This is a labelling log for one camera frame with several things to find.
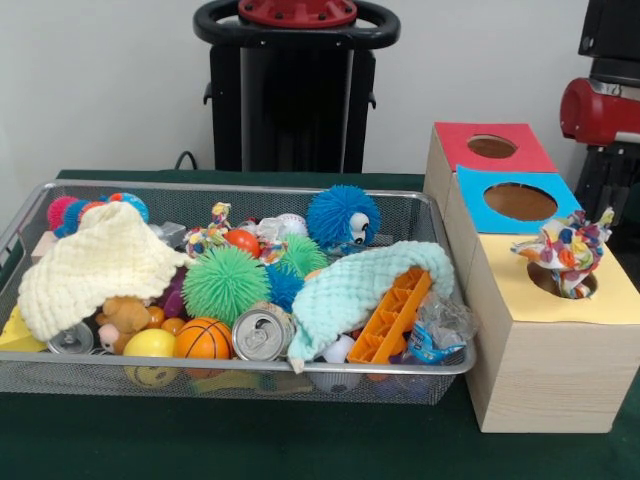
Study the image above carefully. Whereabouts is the wooden three-hole box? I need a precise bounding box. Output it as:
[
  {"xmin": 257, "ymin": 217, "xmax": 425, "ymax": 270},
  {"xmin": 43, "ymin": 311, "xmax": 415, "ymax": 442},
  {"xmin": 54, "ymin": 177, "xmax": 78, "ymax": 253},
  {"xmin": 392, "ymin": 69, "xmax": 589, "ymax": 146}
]
[{"xmin": 423, "ymin": 122, "xmax": 640, "ymax": 434}]

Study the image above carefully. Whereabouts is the green spiky ball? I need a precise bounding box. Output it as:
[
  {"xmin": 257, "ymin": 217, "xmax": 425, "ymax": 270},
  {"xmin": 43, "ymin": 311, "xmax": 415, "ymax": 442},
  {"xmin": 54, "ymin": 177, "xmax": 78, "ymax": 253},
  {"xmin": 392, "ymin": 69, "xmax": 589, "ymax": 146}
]
[{"xmin": 181, "ymin": 245, "xmax": 272, "ymax": 330}]

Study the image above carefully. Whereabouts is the colourful patterned cloth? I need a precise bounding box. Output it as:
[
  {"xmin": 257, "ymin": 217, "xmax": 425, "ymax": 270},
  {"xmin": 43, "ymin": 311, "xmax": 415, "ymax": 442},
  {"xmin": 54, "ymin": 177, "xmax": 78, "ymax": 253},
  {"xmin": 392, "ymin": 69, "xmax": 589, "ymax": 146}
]
[{"xmin": 510, "ymin": 207, "xmax": 616, "ymax": 301}]

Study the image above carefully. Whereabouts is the small orange basketball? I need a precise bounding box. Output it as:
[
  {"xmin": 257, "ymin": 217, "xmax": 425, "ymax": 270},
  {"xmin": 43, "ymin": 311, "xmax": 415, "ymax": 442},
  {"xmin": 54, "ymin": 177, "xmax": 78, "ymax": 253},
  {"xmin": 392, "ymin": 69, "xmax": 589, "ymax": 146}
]
[{"xmin": 174, "ymin": 317, "xmax": 239, "ymax": 361}]

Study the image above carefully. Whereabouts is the yellow ball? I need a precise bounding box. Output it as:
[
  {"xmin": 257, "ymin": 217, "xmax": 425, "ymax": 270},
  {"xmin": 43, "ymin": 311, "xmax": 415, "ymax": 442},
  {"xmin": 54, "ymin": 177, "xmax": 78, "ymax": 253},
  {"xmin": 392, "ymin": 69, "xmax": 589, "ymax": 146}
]
[{"xmin": 122, "ymin": 328, "xmax": 178, "ymax": 360}]

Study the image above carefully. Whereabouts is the orange plastic gear toy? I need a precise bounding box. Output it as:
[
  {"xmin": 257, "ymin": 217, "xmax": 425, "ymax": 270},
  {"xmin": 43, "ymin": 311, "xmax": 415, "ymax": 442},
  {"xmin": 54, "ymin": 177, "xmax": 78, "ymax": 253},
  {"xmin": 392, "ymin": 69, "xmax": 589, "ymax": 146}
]
[{"xmin": 347, "ymin": 267, "xmax": 434, "ymax": 365}]

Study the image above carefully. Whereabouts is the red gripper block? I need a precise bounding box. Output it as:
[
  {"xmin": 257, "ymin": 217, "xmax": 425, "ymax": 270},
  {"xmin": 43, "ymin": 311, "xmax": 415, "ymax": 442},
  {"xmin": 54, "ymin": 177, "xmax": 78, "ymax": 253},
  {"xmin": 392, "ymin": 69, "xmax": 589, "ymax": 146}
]
[{"xmin": 559, "ymin": 77, "xmax": 640, "ymax": 149}]

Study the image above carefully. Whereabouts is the small brown teddy bear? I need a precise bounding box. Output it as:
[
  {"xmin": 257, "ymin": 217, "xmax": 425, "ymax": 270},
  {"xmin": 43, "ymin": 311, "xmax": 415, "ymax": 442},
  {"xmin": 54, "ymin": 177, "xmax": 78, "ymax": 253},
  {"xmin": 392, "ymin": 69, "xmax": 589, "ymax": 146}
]
[{"xmin": 96, "ymin": 296, "xmax": 151, "ymax": 354}]

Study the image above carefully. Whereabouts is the large blue spiky ball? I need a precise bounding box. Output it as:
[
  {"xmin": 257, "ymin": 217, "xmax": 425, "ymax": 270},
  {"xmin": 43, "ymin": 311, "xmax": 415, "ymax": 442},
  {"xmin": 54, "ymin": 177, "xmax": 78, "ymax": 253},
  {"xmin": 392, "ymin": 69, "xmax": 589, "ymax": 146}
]
[{"xmin": 305, "ymin": 185, "xmax": 382, "ymax": 251}]

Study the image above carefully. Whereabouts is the silver drink can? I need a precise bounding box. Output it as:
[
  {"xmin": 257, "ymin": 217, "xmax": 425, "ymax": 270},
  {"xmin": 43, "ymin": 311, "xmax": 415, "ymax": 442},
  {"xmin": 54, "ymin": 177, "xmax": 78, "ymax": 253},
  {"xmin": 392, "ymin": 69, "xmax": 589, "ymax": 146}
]
[{"xmin": 232, "ymin": 303, "xmax": 297, "ymax": 362}]

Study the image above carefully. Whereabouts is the cream waffle cloth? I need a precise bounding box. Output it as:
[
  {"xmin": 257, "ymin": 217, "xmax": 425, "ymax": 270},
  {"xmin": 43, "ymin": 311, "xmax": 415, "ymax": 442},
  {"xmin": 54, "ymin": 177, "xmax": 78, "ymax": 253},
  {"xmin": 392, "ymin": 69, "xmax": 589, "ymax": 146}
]
[{"xmin": 17, "ymin": 201, "xmax": 191, "ymax": 342}]

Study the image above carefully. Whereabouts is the clear mesh bin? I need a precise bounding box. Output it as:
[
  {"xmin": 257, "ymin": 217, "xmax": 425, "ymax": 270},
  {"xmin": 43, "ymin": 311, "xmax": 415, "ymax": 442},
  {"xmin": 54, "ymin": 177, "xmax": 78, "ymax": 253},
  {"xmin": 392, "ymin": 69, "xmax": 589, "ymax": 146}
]
[{"xmin": 0, "ymin": 180, "xmax": 477, "ymax": 406}]

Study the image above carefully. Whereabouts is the clear plastic packet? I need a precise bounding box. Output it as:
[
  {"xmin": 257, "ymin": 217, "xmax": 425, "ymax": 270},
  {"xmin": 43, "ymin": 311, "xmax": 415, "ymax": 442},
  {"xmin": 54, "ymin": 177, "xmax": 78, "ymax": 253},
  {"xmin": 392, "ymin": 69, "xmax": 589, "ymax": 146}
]
[{"xmin": 405, "ymin": 290, "xmax": 479, "ymax": 364}]

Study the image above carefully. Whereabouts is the black panel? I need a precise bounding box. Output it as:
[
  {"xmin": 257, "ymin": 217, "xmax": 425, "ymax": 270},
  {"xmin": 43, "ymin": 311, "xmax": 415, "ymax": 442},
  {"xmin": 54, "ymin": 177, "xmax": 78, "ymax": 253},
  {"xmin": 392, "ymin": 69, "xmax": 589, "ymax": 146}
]
[{"xmin": 575, "ymin": 145, "xmax": 640, "ymax": 251}]

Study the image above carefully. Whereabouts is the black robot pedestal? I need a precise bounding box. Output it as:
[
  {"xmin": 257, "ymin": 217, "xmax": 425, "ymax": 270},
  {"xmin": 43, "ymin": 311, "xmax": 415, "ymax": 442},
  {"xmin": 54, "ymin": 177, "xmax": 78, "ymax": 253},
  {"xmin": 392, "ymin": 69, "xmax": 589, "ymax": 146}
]
[{"xmin": 193, "ymin": 0, "xmax": 402, "ymax": 173}]

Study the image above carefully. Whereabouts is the mint green waffle cloth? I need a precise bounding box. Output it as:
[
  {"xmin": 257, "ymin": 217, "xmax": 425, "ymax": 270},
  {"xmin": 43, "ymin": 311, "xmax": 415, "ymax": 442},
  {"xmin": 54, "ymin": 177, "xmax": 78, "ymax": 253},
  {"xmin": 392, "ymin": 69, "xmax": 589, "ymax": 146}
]
[{"xmin": 288, "ymin": 241, "xmax": 456, "ymax": 373}]

